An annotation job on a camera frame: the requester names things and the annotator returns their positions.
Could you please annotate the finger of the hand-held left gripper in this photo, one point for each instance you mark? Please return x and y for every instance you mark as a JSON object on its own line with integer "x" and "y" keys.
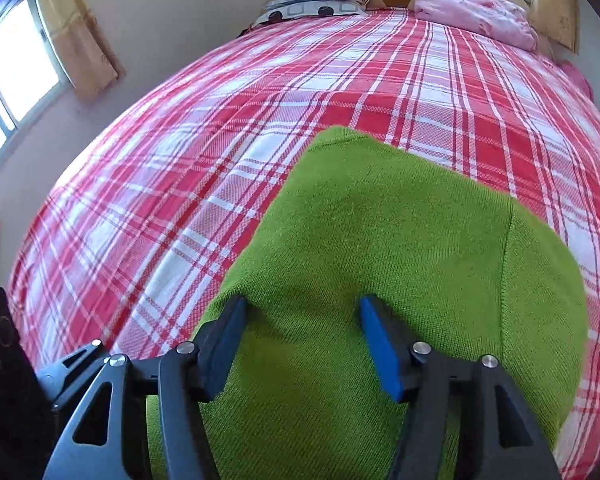
{"x": 75, "y": 375}

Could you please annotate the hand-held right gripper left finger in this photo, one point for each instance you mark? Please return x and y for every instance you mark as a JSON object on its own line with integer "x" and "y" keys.
{"x": 227, "y": 350}

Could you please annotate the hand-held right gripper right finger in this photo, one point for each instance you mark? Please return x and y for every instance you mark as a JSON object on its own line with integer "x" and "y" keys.
{"x": 380, "y": 345}

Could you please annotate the green knit sweater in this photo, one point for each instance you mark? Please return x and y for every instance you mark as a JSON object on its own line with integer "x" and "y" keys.
{"x": 380, "y": 220}

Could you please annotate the red plaid bedsheet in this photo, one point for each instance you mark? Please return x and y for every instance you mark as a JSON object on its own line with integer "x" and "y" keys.
{"x": 180, "y": 160}

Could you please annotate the beige patterned curtain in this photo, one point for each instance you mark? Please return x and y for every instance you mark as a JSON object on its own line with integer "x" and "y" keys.
{"x": 555, "y": 5}
{"x": 80, "y": 35}

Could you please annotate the grey patterned pillow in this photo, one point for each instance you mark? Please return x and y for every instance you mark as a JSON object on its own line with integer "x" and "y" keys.
{"x": 305, "y": 10}

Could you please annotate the pink floral pillow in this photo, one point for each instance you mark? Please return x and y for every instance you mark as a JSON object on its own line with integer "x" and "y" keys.
{"x": 480, "y": 15}

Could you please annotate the side wall window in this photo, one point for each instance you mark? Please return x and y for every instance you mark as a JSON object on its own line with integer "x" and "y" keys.
{"x": 20, "y": 75}

